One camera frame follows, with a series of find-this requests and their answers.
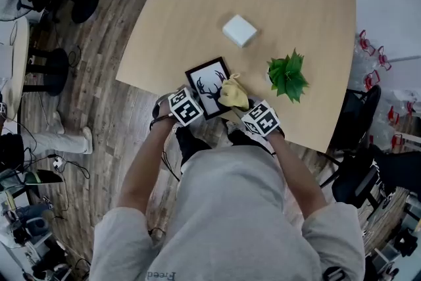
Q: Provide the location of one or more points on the round wooden table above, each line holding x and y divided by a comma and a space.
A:
19, 52

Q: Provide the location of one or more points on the person's black shoe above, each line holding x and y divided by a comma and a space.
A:
192, 146
248, 139

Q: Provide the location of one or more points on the person's left forearm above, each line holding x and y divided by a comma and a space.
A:
144, 161

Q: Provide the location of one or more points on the yellow cloth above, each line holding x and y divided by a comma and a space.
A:
233, 93

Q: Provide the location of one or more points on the black folding chair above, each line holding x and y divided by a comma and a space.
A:
356, 184

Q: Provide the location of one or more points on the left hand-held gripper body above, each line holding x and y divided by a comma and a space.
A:
185, 108

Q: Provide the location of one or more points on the white power strip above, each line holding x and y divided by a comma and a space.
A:
58, 164

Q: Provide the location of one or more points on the black board with green edge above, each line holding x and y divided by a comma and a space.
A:
42, 177

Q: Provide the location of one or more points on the black deer picture frame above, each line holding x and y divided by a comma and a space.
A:
207, 75

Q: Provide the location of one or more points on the white box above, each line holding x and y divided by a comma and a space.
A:
239, 30

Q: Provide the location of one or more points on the green potted plant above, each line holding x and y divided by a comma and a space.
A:
287, 75

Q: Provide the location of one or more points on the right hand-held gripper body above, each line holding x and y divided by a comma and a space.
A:
263, 120

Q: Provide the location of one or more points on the black fabric chair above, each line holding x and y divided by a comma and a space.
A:
398, 171

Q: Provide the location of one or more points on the person's right forearm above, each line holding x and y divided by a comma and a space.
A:
296, 174

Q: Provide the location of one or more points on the person's right black shoe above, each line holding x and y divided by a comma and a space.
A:
248, 139

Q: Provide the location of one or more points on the person's light grey shirt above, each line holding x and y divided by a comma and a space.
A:
230, 207

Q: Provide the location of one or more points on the person's left black shoe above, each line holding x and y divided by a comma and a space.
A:
192, 146

